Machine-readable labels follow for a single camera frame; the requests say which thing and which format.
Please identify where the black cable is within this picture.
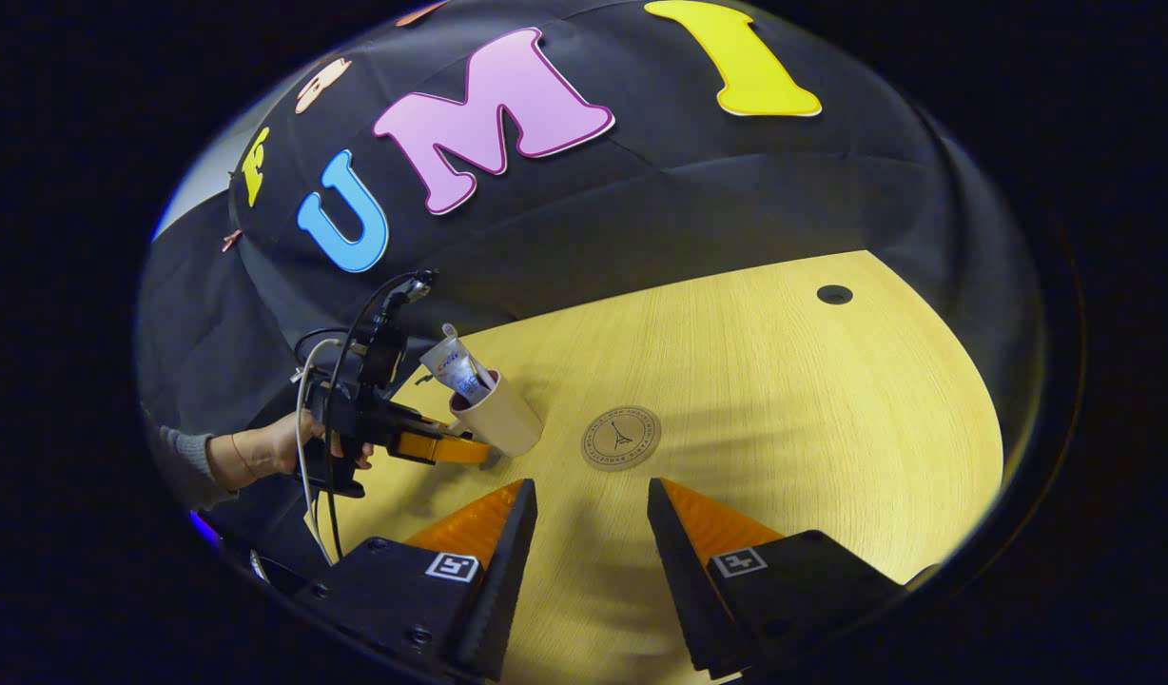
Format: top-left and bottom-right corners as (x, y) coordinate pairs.
(320, 271), (433, 564)

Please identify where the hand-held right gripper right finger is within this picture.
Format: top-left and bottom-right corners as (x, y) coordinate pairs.
(647, 478), (913, 681)

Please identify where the beige cup with wooden handle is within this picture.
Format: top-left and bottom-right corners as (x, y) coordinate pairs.
(448, 371), (545, 460)

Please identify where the wooden desktop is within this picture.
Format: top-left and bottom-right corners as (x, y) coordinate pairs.
(303, 250), (1005, 685)

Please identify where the white cable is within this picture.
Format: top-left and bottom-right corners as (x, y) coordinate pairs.
(297, 338), (342, 564)

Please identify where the round cork coaster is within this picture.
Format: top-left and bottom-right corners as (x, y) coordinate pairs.
(581, 406), (663, 472)

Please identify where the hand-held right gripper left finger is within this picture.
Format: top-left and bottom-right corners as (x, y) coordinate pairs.
(294, 479), (537, 682)

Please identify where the black backdrop cloth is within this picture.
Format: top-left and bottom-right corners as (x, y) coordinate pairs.
(137, 0), (1046, 448)

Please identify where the white toothpaste tube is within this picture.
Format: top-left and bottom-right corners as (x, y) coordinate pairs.
(420, 335), (495, 405)

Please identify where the pink toothbrush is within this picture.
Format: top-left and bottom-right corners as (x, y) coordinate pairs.
(441, 323), (497, 391)

